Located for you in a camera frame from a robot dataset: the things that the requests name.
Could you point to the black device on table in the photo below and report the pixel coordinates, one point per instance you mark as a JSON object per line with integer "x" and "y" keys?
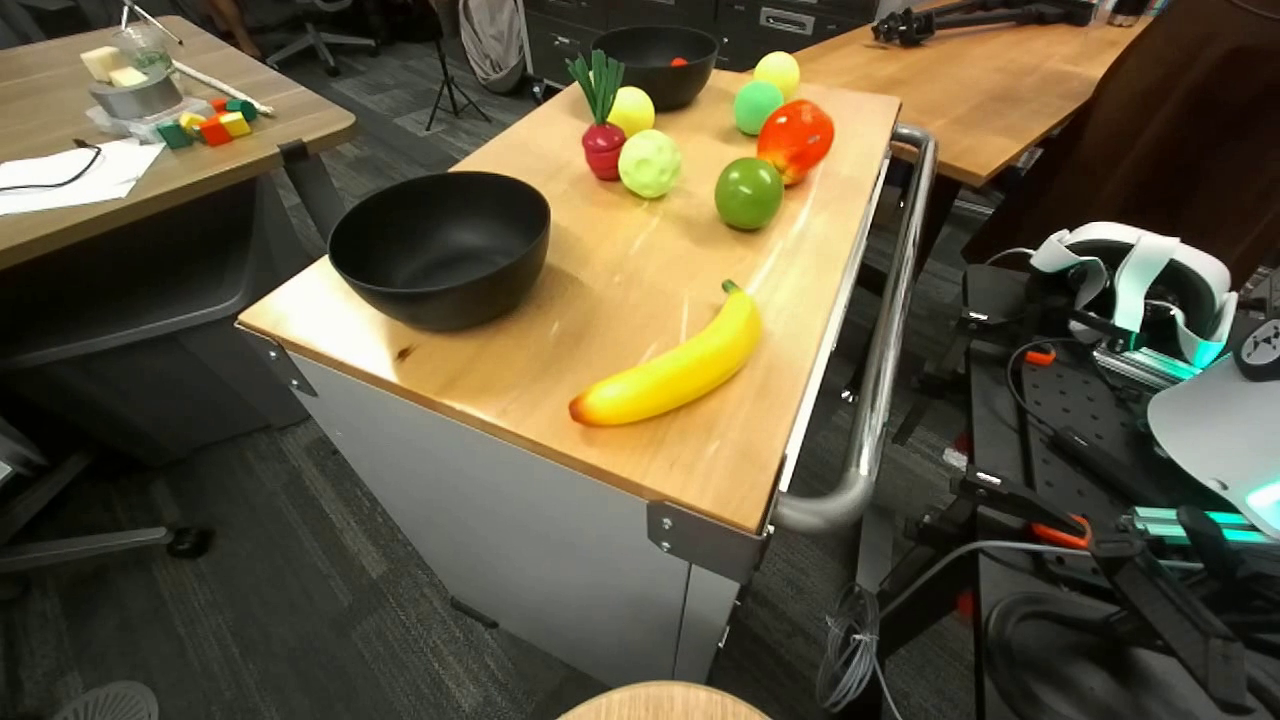
{"x": 960, "y": 20}

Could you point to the black mesh office chair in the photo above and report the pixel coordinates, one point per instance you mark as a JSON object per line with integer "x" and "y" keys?
{"x": 92, "y": 544}

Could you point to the green toy ball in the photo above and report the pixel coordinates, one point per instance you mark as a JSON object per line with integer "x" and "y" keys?
{"x": 755, "y": 108}

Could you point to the wooden butcher block table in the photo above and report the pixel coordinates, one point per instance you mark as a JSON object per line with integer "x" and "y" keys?
{"x": 533, "y": 563}

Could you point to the large black bowl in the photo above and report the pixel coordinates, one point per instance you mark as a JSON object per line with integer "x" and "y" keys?
{"x": 641, "y": 75}

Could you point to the black stand tubes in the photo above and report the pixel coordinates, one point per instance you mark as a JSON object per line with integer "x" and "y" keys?
{"x": 1174, "y": 615}

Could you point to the grey curved shell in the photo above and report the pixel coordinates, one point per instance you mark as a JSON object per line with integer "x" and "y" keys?
{"x": 1215, "y": 440}

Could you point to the red toy radish green leaves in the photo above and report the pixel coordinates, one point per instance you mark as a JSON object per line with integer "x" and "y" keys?
{"x": 604, "y": 151}

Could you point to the wooden side table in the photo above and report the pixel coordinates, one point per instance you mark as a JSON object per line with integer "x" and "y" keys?
{"x": 985, "y": 93}

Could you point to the yellow toy lemon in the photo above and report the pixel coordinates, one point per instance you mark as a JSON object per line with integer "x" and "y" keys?
{"x": 631, "y": 108}

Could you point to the black perforated breadboard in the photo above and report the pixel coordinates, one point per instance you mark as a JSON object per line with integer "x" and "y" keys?
{"x": 1067, "y": 440}

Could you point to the light green dimpled ball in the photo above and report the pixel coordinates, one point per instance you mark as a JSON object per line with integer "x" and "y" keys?
{"x": 648, "y": 164}

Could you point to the small black bowl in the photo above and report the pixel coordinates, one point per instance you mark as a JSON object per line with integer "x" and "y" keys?
{"x": 443, "y": 255}

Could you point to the wooden office table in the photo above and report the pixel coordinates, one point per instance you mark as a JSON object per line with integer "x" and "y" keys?
{"x": 43, "y": 93}

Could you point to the black floor tripod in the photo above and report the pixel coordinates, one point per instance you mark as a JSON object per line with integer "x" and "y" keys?
{"x": 447, "y": 66}

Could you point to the office chair wheeled base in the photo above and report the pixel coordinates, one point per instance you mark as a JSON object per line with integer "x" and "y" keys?
{"x": 314, "y": 43}

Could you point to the grey hanging cloth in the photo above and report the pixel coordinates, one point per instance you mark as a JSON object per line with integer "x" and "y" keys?
{"x": 493, "y": 43}

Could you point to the white VR headset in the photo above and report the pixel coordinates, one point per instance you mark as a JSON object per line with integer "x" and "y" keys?
{"x": 1133, "y": 286}

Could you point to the thin white stick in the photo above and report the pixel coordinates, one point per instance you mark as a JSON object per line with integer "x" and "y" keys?
{"x": 226, "y": 90}

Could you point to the round wooden stool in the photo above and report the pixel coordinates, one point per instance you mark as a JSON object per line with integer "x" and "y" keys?
{"x": 666, "y": 705}

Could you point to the orange black clamp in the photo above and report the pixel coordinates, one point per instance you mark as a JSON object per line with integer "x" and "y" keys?
{"x": 1060, "y": 538}
{"x": 1041, "y": 358}

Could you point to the red toy strawberry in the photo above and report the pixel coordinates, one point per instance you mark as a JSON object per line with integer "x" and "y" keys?
{"x": 683, "y": 61}

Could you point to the green toy apple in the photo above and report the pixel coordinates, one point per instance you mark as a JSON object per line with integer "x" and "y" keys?
{"x": 748, "y": 192}

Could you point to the yellow toy banana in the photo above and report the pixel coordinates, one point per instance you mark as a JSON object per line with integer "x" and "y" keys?
{"x": 666, "y": 375}

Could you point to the white paper sheets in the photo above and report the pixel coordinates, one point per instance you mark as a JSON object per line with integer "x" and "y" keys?
{"x": 81, "y": 175}

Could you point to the colourful toy blocks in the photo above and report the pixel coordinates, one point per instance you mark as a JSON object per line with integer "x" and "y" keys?
{"x": 215, "y": 124}

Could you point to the orange toy bell pepper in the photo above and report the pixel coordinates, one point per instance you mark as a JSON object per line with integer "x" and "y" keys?
{"x": 792, "y": 143}

